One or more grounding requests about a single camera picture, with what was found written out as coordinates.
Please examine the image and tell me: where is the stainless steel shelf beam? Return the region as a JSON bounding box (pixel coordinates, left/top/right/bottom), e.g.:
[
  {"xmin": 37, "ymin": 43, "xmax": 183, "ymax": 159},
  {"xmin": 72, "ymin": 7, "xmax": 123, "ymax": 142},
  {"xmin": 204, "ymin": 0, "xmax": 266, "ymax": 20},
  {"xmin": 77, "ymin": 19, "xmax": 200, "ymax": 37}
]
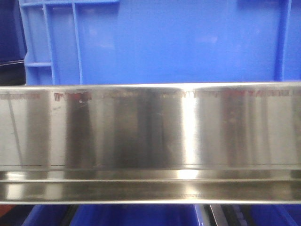
[{"xmin": 0, "ymin": 82, "xmax": 301, "ymax": 204}]

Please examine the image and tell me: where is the large blue crate upper shelf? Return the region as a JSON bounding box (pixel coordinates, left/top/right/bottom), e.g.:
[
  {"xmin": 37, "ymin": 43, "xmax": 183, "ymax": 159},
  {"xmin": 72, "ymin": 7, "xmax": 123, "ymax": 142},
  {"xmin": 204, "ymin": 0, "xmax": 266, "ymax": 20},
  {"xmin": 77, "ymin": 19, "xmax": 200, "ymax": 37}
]
[{"xmin": 19, "ymin": 0, "xmax": 301, "ymax": 85}]

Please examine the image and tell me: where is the blue bin lower centre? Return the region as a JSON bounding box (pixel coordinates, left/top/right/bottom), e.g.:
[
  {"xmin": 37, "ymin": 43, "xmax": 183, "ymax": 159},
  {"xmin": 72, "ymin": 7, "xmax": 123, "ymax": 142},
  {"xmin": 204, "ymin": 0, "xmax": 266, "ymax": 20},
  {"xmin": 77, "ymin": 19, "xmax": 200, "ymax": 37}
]
[{"xmin": 70, "ymin": 204, "xmax": 205, "ymax": 226}]

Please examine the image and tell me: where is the blue bin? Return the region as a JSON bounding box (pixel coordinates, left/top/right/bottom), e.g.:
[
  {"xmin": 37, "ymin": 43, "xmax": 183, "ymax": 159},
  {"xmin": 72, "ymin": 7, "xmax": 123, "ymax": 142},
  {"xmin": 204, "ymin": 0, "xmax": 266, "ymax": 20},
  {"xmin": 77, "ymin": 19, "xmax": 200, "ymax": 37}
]
[
  {"xmin": 70, "ymin": 204, "xmax": 205, "ymax": 226},
  {"xmin": 251, "ymin": 204, "xmax": 301, "ymax": 226},
  {"xmin": 22, "ymin": 204, "xmax": 70, "ymax": 226}
]

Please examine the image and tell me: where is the blue bin lower left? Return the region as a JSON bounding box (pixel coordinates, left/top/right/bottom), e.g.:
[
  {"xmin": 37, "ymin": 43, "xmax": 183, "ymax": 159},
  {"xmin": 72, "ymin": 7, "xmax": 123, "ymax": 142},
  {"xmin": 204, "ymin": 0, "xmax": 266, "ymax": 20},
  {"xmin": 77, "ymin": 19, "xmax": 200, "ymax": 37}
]
[{"xmin": 22, "ymin": 204, "xmax": 70, "ymax": 226}]

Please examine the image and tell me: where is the blue bin lower right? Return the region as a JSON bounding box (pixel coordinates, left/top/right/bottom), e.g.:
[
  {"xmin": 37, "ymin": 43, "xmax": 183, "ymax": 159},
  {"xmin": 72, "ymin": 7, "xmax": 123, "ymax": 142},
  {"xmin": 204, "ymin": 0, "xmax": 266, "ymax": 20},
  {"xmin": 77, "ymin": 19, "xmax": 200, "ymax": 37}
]
[{"xmin": 251, "ymin": 204, "xmax": 301, "ymax": 226}]

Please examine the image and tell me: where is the dark blue crate upper left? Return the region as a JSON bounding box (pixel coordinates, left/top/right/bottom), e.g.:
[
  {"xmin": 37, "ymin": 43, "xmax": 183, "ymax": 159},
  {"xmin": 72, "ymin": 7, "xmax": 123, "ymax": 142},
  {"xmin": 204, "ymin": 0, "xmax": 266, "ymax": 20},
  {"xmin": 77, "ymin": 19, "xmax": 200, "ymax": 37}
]
[{"xmin": 0, "ymin": 0, "xmax": 27, "ymax": 63}]

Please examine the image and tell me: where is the steel roller track rail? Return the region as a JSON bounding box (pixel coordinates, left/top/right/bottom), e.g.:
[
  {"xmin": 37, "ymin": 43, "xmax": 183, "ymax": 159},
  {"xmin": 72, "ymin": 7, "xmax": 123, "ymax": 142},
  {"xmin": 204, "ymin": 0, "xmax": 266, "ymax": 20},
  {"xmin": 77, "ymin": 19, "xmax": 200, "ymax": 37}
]
[{"xmin": 209, "ymin": 204, "xmax": 229, "ymax": 226}]

